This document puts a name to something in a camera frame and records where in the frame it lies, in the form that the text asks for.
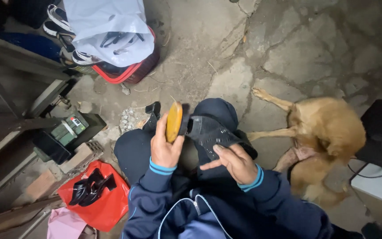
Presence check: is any person's left hand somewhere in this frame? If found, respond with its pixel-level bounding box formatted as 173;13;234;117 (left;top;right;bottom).
151;112;185;168

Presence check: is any person's right hand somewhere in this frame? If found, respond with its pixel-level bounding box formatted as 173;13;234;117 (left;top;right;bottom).
200;144;259;186

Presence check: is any yellow wooden shoe brush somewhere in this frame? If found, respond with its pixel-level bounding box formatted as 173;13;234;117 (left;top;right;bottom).
165;101;190;144

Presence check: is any black perforated shoe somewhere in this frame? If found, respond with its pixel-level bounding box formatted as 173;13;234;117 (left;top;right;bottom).
186;114;258;161

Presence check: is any person's left leg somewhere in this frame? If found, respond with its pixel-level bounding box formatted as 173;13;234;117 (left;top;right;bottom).
114;128;165;186

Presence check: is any person's leg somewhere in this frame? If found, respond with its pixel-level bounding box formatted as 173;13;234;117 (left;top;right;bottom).
114;128;165;186
190;98;240;181

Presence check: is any black heeled sandal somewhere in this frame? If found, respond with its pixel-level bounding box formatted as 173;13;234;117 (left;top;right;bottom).
142;101;162;132

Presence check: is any pile of small stones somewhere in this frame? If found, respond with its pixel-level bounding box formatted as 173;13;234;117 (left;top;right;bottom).
119;106;142;133

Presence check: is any person's dark blue jacket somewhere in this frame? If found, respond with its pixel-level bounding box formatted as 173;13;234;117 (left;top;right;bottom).
121;157;336;239

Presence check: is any person's right leg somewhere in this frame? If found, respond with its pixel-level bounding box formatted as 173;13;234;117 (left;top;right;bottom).
190;98;240;181

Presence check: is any red plastic bag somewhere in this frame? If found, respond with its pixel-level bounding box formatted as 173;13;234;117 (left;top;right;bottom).
57;160;130;232

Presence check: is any glossy black high heel pair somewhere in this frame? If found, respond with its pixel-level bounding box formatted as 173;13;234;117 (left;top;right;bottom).
69;168;117;207

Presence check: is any grey perforated brick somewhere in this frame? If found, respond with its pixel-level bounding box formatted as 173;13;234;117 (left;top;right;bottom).
59;141;105;175

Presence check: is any red plastic basket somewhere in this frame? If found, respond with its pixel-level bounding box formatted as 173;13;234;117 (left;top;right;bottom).
91;26;161;84

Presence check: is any brown dog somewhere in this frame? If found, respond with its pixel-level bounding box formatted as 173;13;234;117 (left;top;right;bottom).
246;87;367;209

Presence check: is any green box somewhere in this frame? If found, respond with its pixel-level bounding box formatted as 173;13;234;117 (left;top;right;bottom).
50;111;90;147

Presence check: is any black box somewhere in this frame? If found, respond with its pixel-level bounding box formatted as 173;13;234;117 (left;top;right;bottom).
32;113;107;165

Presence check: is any pink plastic bag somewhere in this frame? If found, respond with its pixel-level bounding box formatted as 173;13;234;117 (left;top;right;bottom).
46;207;88;239

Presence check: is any orange brick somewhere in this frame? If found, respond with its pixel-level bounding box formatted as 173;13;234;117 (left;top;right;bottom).
25;169;59;202

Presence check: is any black and white sneaker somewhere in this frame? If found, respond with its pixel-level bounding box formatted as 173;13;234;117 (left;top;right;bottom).
58;33;103;67
42;4;76;38

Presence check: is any white plastic bag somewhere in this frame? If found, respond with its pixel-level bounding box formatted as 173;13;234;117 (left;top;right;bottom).
62;0;155;68

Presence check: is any white box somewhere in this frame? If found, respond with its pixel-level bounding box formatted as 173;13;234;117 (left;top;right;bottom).
350;163;382;220

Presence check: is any wooden plank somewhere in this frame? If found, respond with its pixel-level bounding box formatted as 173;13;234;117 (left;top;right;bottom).
0;196;63;239

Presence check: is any blue cloth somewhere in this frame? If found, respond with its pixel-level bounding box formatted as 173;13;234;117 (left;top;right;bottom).
0;32;61;63

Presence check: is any black cable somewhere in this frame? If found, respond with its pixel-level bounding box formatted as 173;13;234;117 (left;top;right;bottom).
347;159;382;181

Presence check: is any grey metal frame table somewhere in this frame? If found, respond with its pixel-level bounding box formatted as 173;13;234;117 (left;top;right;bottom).
0;30;79;203

